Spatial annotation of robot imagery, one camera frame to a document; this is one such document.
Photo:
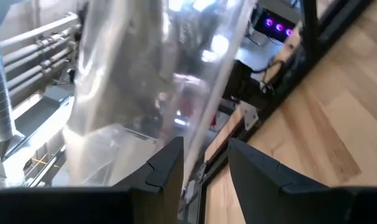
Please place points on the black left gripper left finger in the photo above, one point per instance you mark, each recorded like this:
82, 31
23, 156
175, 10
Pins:
98, 208

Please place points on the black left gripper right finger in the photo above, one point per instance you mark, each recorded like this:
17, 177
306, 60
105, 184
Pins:
285, 205

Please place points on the clear plastic zip bag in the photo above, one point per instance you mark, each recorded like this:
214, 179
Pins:
120, 77

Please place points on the gray ceiling pipes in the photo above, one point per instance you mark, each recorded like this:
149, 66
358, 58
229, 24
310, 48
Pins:
36, 49

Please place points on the black computer case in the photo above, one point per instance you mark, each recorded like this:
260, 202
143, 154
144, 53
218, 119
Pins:
263, 29

